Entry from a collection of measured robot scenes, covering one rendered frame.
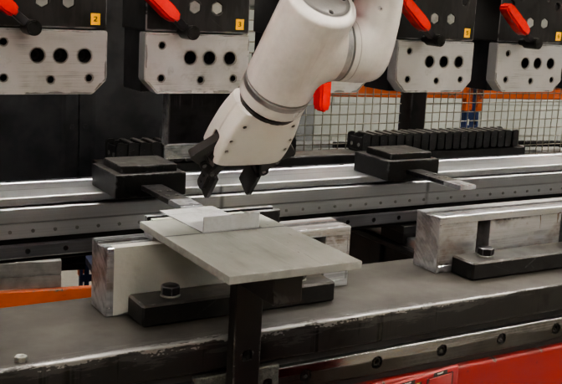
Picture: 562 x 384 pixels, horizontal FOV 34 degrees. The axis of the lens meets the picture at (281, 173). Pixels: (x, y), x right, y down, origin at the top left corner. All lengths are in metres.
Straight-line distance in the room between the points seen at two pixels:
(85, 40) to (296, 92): 0.28
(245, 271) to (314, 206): 0.65
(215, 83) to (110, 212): 0.36
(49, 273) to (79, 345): 1.91
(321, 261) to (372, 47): 0.26
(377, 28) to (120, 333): 0.50
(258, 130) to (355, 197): 0.65
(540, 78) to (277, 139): 0.60
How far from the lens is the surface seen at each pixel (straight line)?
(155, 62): 1.20
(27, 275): 3.06
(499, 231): 1.62
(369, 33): 1.06
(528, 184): 2.02
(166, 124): 1.26
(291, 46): 1.01
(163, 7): 1.16
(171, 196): 1.39
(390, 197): 1.78
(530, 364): 1.58
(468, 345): 1.47
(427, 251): 1.55
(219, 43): 1.23
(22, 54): 1.14
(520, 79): 1.56
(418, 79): 1.42
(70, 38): 1.16
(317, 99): 1.29
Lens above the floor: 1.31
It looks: 11 degrees down
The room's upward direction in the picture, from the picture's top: 3 degrees clockwise
